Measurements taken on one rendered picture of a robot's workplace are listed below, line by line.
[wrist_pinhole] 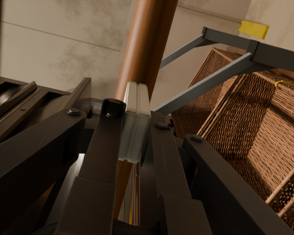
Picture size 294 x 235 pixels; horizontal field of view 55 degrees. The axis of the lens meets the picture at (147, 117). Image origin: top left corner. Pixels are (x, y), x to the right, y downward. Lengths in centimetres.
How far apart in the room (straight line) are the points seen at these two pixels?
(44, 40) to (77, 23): 44
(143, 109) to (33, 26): 350
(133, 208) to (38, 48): 337
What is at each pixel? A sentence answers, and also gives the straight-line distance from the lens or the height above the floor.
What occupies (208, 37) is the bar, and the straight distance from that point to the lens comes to 110.
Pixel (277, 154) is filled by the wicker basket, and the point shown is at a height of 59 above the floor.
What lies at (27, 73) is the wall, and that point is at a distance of 379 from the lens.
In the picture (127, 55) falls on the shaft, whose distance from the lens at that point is 23.
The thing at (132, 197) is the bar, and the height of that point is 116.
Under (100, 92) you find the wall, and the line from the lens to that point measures 363.
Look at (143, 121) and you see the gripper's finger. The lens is 15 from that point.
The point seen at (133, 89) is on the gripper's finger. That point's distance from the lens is 19.
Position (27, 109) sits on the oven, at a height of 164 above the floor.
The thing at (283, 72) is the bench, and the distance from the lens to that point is 128.
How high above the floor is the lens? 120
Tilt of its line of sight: 6 degrees down
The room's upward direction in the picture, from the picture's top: 77 degrees counter-clockwise
